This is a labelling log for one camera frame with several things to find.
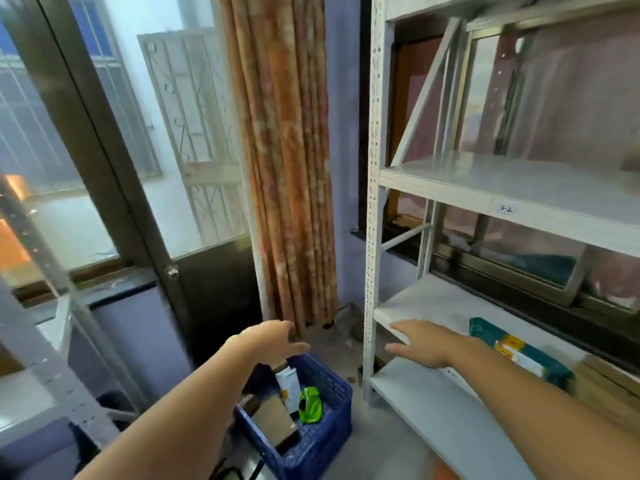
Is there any white metal shelf rack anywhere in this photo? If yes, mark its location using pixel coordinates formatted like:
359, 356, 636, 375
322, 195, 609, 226
362, 0, 640, 480

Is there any grey metal shelf rack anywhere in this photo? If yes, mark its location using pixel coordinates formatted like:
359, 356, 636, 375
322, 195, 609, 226
0, 172, 147, 451

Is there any person's right hand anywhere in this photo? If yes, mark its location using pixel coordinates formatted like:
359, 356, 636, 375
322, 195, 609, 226
384, 319, 477, 370

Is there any person's right forearm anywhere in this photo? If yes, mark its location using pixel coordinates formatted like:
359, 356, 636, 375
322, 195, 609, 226
440, 338, 640, 480

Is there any person's left forearm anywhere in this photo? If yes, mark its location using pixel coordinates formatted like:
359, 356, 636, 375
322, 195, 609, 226
74, 339, 261, 480

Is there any green packet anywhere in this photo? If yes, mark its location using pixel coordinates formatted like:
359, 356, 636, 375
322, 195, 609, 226
298, 386, 324, 425

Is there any white bottle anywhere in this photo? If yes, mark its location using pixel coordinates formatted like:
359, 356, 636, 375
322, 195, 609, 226
274, 366, 303, 415

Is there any person's left hand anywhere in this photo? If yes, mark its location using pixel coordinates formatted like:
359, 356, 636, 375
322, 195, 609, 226
226, 320, 312, 368

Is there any dark framed glass door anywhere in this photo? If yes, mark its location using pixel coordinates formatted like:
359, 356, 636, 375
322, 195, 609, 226
0, 0, 267, 395

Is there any brown cardboard box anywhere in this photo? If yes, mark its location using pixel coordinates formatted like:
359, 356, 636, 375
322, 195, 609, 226
250, 395, 300, 448

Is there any stack of brown cardboard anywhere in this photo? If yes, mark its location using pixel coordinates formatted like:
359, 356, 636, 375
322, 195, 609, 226
567, 354, 640, 438

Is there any white metal window grille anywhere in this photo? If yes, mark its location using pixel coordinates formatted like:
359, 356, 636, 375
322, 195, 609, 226
137, 29, 252, 246

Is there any teal wrapped package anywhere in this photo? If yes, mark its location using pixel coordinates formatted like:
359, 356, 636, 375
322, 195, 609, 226
468, 317, 575, 391

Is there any orange patterned curtain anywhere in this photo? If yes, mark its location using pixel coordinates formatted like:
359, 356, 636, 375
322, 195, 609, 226
218, 0, 341, 333

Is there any blue plastic crate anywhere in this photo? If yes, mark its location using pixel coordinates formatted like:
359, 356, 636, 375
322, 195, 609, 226
234, 352, 354, 480

